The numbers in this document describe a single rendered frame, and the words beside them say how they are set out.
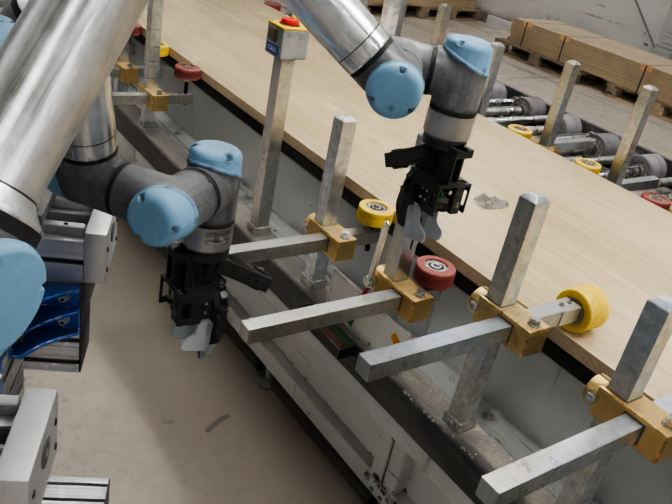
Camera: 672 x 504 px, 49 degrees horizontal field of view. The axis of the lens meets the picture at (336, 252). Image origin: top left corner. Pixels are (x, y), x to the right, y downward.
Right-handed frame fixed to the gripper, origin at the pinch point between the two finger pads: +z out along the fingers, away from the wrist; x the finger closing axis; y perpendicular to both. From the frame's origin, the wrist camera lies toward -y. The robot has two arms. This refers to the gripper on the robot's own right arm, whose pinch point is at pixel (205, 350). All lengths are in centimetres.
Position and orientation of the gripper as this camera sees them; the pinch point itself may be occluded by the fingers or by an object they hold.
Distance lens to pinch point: 121.4
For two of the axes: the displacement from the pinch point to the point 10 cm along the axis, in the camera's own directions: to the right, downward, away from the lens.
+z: -1.8, 8.7, 4.6
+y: -8.1, 1.3, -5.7
